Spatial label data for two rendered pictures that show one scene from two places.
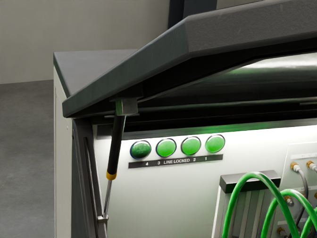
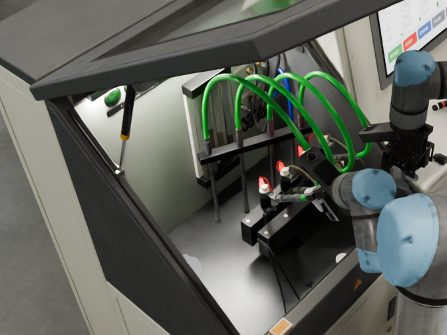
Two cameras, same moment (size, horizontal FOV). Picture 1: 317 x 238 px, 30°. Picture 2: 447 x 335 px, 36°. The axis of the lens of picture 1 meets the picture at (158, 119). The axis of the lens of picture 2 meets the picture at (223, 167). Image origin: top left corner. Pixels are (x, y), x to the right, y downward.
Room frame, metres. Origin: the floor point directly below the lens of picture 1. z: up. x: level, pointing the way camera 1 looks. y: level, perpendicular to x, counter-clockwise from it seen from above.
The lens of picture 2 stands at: (-0.15, 0.30, 2.35)
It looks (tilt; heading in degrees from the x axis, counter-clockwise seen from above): 43 degrees down; 338
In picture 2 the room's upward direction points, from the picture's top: 7 degrees counter-clockwise
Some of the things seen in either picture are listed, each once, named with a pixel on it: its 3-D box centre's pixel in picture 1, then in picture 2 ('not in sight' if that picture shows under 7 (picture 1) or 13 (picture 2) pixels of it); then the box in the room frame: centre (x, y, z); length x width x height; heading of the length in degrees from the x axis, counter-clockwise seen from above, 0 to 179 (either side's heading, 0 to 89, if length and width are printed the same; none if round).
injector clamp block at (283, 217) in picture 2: not in sight; (296, 211); (1.00, -0.36, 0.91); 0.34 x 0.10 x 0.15; 109
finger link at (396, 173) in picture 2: not in sight; (398, 181); (0.69, -0.45, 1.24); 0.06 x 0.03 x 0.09; 19
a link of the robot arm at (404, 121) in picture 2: not in sight; (409, 111); (0.70, -0.46, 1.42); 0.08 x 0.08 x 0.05
